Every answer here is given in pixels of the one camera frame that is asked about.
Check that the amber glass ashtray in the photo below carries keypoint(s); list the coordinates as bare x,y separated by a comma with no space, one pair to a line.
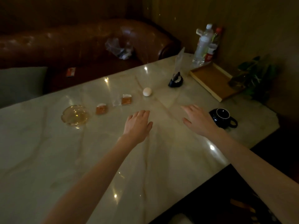
75,115

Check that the white egg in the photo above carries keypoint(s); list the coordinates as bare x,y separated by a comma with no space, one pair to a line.
147,91

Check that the crumpled clear plastic bag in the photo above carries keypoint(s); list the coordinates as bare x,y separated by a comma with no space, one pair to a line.
118,49

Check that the orange sauce packet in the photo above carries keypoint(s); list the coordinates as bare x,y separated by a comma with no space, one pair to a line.
101,109
126,99

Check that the person's right forearm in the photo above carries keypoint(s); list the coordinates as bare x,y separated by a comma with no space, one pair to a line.
254,170

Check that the clear plastic water bottle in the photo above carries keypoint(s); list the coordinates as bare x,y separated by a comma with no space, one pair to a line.
202,45

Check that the red label drink bottle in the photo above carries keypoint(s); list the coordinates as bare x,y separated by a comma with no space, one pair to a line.
213,45

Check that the small orange packet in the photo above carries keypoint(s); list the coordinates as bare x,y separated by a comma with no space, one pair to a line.
70,72

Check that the person's left thumb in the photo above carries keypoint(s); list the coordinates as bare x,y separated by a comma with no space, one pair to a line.
150,128

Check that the clear acrylic sign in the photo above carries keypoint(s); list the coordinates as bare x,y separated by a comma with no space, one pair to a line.
179,60

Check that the grey cushion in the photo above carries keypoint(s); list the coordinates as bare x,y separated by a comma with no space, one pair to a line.
19,86

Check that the black ceramic mug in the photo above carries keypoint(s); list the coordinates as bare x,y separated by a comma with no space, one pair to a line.
222,117

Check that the person's left hand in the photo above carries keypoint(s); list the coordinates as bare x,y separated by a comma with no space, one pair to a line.
137,128

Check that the wooden tray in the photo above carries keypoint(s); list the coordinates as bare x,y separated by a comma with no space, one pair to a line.
213,81

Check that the green potted plant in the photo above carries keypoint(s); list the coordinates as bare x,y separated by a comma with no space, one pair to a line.
255,76

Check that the person's right thumb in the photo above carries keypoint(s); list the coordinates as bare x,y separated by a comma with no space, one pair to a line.
187,122

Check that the black sign holder base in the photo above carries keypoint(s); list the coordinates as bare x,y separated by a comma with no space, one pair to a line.
175,81

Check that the brown leather sofa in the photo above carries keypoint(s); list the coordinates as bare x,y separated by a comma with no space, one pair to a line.
81,53

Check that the person's right hand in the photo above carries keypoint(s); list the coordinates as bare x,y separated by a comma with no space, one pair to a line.
199,122

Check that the person's left forearm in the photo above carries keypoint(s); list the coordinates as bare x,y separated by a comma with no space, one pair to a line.
93,181

